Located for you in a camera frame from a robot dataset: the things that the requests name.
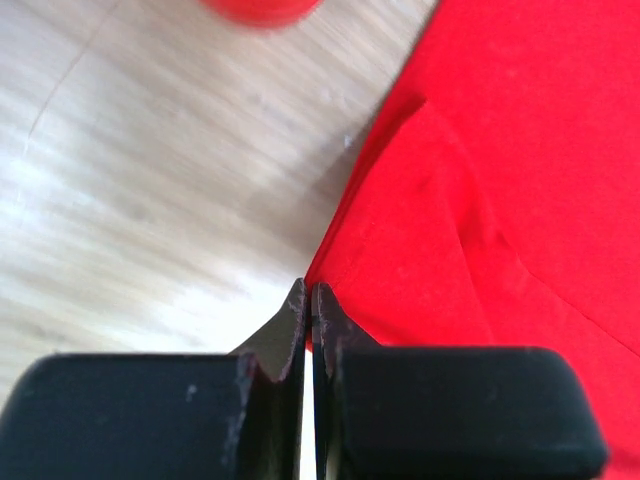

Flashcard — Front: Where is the red t shirt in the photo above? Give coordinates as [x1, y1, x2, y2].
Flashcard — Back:
[306, 1, 639, 479]

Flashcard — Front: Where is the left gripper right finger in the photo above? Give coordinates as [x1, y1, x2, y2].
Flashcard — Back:
[310, 283, 609, 479]

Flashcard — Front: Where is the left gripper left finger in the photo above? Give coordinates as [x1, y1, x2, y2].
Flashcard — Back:
[1, 280, 308, 479]

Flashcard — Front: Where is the red plastic bin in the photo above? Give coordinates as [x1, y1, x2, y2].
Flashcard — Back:
[202, 0, 322, 28]

